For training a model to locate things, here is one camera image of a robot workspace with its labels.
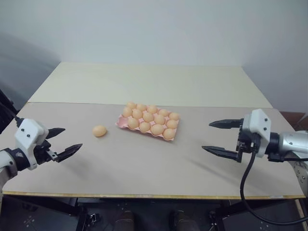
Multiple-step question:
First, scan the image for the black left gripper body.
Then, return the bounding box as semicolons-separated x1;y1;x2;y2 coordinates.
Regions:
33;140;59;166

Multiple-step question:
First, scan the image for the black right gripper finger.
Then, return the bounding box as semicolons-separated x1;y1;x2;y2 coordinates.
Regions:
201;145;238;163
208;118;244;129

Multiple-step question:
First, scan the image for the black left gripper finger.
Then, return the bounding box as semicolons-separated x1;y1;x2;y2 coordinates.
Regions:
45;128;66;140
57;143;84;163

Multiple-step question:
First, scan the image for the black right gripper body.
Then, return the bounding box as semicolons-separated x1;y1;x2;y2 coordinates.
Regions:
235;125;256;164

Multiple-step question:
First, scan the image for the pink egg carton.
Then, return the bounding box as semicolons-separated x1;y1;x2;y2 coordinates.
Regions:
115;105;181;143

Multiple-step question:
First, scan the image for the black background equipment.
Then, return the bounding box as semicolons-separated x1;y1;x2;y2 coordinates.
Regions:
0;88;17;135

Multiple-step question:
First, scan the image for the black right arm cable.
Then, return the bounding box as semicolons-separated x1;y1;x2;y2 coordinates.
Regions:
240;133;308;226

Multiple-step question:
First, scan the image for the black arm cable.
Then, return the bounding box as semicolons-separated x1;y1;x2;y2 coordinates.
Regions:
0;101;21;121
240;133;308;226

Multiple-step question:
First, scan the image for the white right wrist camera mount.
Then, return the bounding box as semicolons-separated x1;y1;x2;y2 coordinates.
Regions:
241;108;273;158

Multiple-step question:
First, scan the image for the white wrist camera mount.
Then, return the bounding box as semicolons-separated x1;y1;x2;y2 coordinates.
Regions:
14;118;49;171
241;108;273;158

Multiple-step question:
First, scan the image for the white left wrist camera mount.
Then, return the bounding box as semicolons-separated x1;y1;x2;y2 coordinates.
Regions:
14;118;49;171

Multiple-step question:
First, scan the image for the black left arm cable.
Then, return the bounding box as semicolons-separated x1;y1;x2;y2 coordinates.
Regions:
0;101;21;121

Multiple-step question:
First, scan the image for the black table frame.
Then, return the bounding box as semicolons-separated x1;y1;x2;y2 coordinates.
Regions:
0;195;308;231

